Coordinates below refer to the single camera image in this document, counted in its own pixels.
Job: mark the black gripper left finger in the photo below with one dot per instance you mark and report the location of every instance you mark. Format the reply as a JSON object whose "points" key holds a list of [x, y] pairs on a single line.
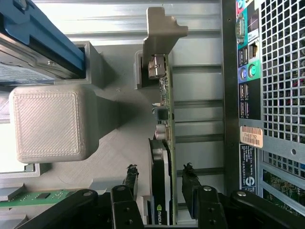
{"points": [[124, 210]]}

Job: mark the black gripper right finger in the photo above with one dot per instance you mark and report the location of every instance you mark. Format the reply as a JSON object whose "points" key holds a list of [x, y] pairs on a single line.
{"points": [[209, 210]]}

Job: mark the beige service tag sticker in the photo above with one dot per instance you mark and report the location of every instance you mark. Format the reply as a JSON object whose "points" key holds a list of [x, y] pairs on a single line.
{"points": [[251, 136]]}

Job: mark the green RAM stick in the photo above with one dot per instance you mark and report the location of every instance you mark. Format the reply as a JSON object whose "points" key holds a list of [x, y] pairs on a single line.
{"points": [[35, 196]]}

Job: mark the grey parts rack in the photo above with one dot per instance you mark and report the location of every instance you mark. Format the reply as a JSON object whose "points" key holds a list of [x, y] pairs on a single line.
{"points": [[47, 124]]}

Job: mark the open PC case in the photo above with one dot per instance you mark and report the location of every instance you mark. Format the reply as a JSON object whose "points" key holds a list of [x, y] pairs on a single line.
{"points": [[231, 95]]}

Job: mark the hard disk in blue carrier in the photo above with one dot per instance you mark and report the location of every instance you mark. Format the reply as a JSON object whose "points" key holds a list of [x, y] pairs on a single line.
{"points": [[35, 23]]}

